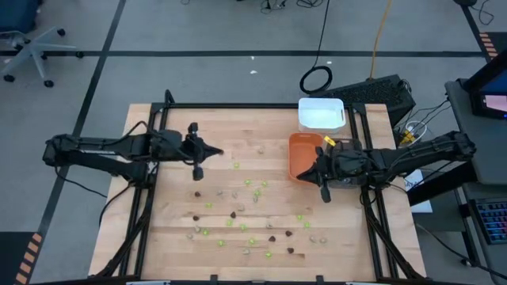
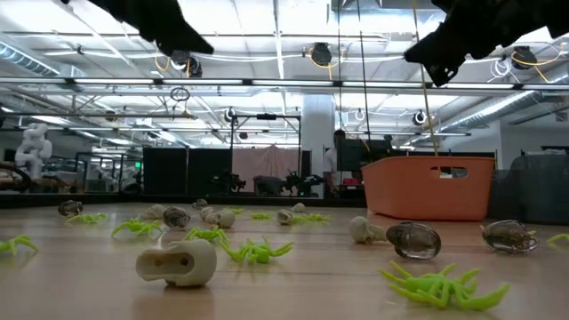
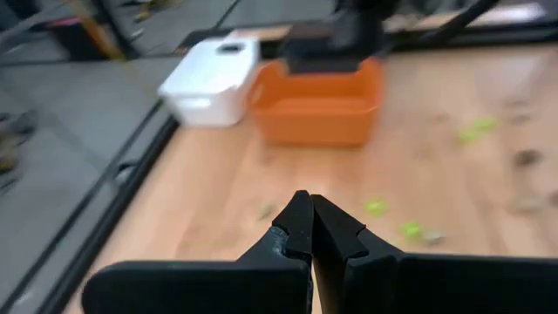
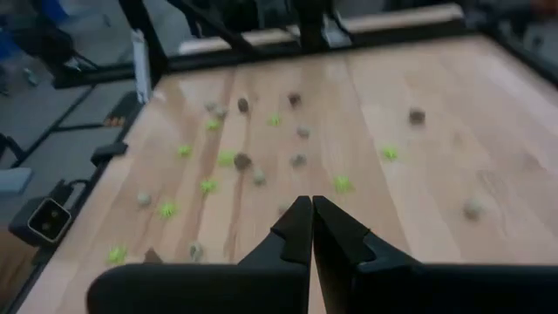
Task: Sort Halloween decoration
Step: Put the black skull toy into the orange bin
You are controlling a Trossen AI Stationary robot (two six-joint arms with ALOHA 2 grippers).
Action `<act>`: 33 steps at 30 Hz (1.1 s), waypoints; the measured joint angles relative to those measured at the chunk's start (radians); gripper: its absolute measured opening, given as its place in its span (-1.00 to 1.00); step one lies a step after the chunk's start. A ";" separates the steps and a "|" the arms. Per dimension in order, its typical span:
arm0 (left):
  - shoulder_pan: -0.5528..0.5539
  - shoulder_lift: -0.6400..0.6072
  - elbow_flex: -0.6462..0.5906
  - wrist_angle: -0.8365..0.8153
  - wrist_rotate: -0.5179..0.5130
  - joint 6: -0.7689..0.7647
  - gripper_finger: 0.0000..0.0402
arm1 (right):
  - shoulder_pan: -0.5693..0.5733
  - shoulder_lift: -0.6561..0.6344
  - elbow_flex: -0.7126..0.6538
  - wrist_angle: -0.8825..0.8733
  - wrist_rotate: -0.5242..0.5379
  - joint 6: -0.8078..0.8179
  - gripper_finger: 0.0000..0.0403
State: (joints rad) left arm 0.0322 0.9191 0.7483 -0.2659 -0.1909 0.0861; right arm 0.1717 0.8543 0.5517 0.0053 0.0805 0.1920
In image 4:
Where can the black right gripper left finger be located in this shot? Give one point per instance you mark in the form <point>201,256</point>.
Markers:
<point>218,288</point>

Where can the silver aluminium rail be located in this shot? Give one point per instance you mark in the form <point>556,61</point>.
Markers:
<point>141,65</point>

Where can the dark translucent plastic skull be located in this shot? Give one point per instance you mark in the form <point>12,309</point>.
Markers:
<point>294,99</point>
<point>417,116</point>
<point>242,104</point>
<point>242,160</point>
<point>152,256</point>

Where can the black table edge clamp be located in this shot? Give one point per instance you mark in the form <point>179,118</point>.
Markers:
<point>109,152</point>

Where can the green plastic spider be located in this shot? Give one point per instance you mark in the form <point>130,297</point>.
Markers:
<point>274,119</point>
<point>342,184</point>
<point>389,152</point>
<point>168,209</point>
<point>208,186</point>
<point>184,150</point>
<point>213,124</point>
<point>117,254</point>
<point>226,158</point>

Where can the black table-level camera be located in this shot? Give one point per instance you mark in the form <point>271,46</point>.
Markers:
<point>45,220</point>

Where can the beige plastic skull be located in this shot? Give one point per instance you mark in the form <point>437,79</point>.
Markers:
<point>303,131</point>
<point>472,208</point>
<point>144,200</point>
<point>210,105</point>
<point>298,160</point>
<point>259,177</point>
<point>221,111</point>
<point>196,250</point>

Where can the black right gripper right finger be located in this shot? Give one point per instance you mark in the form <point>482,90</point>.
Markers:
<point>436,288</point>

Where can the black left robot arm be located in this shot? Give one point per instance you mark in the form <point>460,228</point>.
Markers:
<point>311,26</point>

